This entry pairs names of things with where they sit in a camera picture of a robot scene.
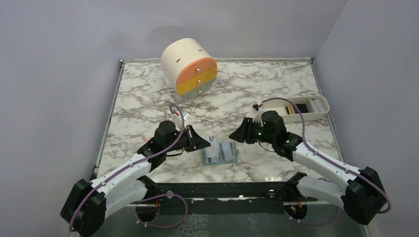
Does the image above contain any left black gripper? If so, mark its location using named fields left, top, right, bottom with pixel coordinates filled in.
left=165, top=125, right=211, bottom=153

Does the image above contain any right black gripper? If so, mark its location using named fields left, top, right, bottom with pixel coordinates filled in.
left=229, top=117, right=275, bottom=144

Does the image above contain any silver VIP credit card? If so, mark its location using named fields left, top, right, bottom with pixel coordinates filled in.
left=219, top=142, right=235, bottom=162

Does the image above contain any green card holder wallet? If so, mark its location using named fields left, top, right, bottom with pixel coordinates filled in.
left=202, top=142, right=239, bottom=165

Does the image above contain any white plastic tray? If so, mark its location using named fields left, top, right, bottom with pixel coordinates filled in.
left=252, top=95, right=330, bottom=123

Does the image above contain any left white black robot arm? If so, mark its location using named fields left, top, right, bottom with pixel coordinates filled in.
left=60, top=120, right=211, bottom=237

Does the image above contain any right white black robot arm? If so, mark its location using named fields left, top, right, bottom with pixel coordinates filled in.
left=229, top=111, right=389, bottom=225

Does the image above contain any round cream drawer cabinet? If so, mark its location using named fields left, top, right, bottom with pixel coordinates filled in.
left=160, top=38, right=218, bottom=100

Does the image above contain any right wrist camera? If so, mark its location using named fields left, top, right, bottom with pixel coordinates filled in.
left=251, top=103, right=265, bottom=123

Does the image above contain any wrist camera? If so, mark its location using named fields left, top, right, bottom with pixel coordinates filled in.
left=251, top=103, right=265, bottom=123
left=182, top=111, right=190, bottom=120

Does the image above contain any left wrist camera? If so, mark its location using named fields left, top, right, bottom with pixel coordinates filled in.
left=182, top=111, right=190, bottom=120

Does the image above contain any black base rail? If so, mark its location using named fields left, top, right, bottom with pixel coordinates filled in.
left=135, top=172, right=314, bottom=218

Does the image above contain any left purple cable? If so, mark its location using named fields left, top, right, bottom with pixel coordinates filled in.
left=68, top=104, right=186, bottom=233

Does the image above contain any purple cable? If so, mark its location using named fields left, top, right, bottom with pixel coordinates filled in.
left=68, top=104, right=186, bottom=233
left=258, top=97, right=392, bottom=215

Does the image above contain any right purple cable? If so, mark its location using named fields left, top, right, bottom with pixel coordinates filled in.
left=258, top=97, right=392, bottom=215

